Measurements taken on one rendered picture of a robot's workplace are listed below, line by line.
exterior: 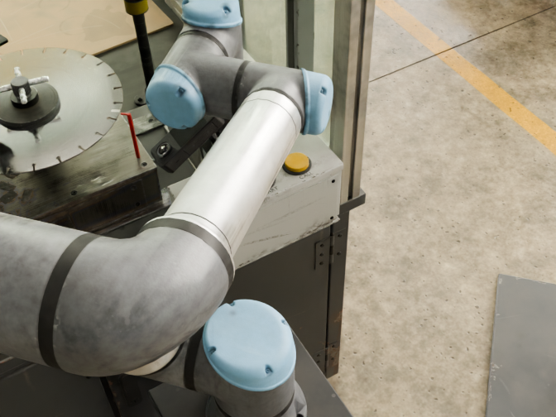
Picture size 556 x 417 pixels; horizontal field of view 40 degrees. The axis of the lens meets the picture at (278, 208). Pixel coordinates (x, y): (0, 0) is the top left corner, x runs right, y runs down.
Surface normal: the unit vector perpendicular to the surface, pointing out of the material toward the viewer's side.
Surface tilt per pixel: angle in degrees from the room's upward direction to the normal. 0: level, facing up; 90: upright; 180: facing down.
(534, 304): 0
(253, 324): 7
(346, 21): 90
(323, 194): 90
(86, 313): 42
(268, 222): 90
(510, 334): 0
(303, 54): 90
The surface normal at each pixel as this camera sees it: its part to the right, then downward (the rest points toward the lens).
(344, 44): -0.87, 0.39
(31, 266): -0.08, -0.50
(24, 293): -0.18, -0.18
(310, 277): 0.50, 0.64
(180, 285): 0.65, -0.22
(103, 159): -0.03, -0.66
